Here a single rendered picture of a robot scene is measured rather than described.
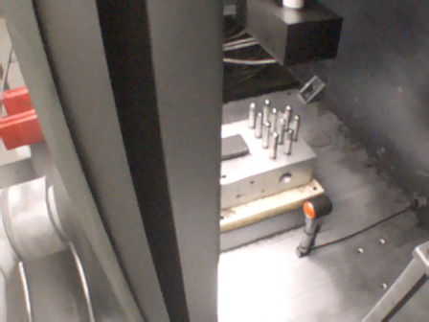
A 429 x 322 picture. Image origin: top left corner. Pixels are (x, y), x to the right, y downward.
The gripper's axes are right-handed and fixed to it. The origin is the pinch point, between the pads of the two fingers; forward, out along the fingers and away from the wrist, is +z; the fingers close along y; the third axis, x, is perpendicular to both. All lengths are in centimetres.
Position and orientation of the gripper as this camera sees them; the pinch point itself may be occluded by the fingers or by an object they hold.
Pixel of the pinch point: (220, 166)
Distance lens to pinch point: 46.0
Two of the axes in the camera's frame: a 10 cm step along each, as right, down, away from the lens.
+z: 9.4, -2.6, 2.4
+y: -0.1, -7.0, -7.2
